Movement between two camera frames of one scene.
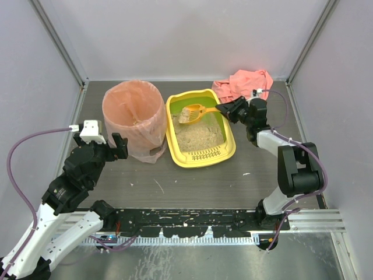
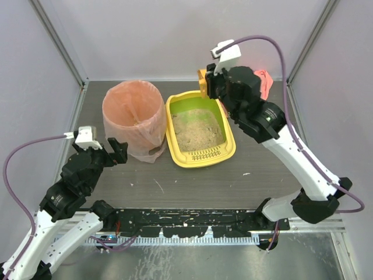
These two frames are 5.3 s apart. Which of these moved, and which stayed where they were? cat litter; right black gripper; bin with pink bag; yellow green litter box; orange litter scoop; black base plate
Moved: right black gripper; orange litter scoop
Stayed: bin with pink bag; black base plate; cat litter; yellow green litter box
